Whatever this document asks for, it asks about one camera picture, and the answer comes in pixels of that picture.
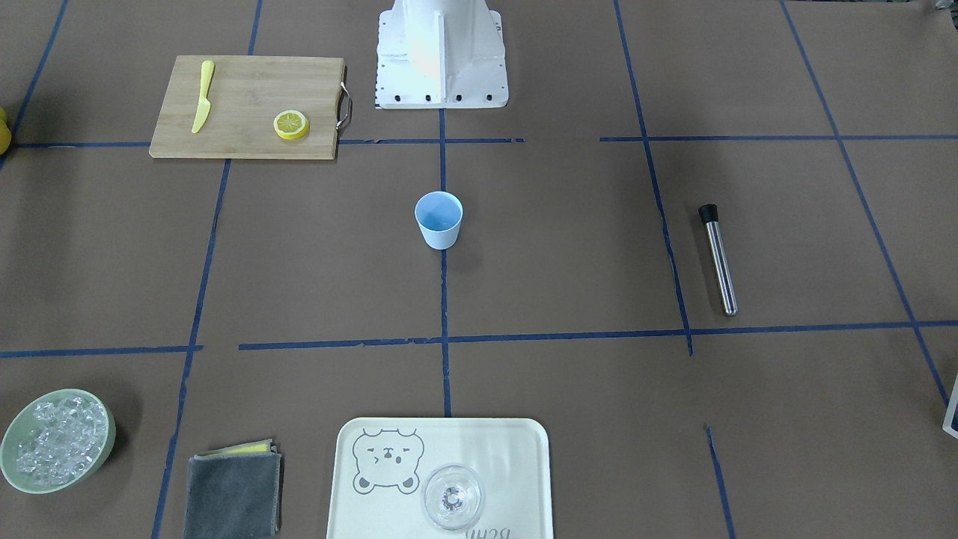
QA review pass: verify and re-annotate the grey folded cloth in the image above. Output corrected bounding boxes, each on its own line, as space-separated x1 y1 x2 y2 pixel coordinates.
183 438 283 538

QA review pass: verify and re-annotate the clear wine glass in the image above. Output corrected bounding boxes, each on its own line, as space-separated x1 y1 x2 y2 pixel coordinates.
422 463 485 532

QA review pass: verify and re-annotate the light blue paper cup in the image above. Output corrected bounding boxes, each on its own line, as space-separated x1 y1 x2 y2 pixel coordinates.
414 191 464 250

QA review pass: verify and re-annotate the green bowl of ice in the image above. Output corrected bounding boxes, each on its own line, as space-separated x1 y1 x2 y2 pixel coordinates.
2 389 117 495

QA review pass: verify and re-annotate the bamboo cutting board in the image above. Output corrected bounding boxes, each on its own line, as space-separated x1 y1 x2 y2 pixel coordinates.
148 55 350 160

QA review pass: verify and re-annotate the yellow plastic knife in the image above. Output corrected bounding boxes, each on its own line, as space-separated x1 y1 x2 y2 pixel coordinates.
191 59 216 134

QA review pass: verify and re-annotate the steel muddler black tip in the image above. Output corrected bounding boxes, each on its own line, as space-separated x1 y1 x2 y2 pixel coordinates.
698 204 739 317

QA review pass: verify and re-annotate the white rack at edge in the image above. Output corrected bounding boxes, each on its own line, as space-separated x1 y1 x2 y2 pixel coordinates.
942 377 958 439

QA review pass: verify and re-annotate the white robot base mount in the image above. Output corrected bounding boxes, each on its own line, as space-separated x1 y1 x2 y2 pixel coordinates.
374 1 510 110

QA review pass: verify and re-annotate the cream bear tray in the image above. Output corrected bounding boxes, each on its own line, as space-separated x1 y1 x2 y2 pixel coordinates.
326 417 554 538

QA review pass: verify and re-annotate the whole yellow lemon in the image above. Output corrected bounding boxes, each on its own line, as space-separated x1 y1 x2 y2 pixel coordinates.
0 107 13 156

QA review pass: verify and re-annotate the yellow lemon slice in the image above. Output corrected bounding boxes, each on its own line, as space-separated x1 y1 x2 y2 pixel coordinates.
272 109 309 140

